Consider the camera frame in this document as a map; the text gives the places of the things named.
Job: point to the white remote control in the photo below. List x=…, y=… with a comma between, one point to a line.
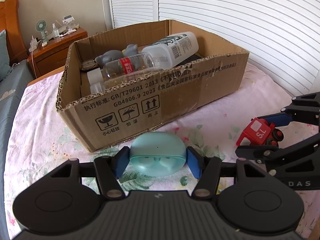
x=44, y=44

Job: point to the white charger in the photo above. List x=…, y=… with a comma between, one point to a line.
x=33, y=43

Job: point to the white plastic bottle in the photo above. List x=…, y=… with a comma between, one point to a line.
x=175, y=50

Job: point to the green desk fan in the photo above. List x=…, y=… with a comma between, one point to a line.
x=41, y=27

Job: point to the red toy train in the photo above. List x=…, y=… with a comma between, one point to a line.
x=257, y=132

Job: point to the blue-grey bed sheet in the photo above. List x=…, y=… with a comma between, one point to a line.
x=10, y=110

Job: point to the floral pink bed sheet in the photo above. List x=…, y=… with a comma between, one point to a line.
x=50, y=120

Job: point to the wooden nightstand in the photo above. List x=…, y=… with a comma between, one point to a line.
x=60, y=52

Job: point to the clear spray bottle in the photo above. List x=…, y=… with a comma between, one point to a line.
x=55, y=31

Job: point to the brown cardboard box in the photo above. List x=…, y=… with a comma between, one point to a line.
x=175, y=97

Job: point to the teal earbud case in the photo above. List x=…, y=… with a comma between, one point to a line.
x=157, y=145

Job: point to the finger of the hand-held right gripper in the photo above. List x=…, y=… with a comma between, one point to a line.
x=277, y=120
x=257, y=152

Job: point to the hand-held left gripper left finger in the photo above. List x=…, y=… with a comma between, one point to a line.
x=122, y=162

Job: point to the white phone stand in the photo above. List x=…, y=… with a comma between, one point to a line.
x=68, y=22

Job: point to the blue pillow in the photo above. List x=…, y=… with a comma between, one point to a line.
x=3, y=55

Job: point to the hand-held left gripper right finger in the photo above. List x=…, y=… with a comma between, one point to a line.
x=193, y=161

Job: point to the grey hippo toy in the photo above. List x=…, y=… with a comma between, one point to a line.
x=110, y=56

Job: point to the white louvered closet door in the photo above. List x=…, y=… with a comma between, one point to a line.
x=250, y=22
x=132, y=2

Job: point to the clear bottle with red label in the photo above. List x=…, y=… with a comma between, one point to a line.
x=120, y=67

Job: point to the wooden bed rail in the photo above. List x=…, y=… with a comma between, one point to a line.
x=42, y=79

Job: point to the wooden bed headboard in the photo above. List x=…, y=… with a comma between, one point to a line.
x=12, y=30

